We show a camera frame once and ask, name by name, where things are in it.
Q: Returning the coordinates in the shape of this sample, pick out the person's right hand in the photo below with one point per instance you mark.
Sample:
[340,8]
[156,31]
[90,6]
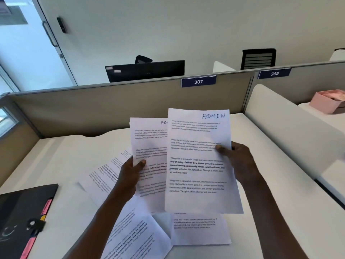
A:
[241,161]

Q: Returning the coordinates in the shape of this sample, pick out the person's left hand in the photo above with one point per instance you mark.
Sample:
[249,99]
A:
[126,180]

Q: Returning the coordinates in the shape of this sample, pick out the person's right thumb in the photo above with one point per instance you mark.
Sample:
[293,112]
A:
[224,149]

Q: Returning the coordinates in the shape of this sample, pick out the person's left thumb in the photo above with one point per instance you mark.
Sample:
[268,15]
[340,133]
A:
[140,164]

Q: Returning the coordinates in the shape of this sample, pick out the printed white paper sheet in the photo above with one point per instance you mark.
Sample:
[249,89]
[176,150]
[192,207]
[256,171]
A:
[200,229]
[151,142]
[105,175]
[134,237]

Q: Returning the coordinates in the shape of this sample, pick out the person's right forearm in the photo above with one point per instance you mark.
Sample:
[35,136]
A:
[272,215]

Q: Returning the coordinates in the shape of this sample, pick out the person's left forearm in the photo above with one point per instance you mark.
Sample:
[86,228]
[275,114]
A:
[99,226]

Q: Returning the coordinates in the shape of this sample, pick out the white rounded desk divider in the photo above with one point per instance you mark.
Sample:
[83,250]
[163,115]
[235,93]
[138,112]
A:
[280,121]
[337,54]

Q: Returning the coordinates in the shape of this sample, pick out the beige cubicle partition panel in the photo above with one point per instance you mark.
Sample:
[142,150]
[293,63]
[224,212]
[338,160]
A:
[107,105]
[304,80]

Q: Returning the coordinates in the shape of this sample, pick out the blue desk number sign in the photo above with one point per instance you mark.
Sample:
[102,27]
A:
[274,73]
[198,81]

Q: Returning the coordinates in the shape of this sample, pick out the black computer monitor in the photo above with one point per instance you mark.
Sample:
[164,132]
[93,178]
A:
[145,70]

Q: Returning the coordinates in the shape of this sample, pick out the black slatted office chair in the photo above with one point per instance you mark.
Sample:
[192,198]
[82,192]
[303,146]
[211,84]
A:
[258,58]

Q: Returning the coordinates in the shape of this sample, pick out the black office chair headrest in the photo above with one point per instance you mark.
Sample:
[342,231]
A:
[142,59]

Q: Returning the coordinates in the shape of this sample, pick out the pink storage box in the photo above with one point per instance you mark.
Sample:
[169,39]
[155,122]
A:
[327,101]

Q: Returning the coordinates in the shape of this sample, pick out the black folder with coloured tabs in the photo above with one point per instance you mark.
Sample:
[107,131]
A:
[18,213]

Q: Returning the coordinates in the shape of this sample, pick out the glass door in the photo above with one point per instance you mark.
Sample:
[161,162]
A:
[24,51]

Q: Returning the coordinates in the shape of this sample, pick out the paper notice on door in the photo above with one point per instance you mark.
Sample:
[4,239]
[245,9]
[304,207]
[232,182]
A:
[12,9]

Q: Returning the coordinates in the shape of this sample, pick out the black wall access reader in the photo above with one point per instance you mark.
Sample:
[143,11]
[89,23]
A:
[61,25]

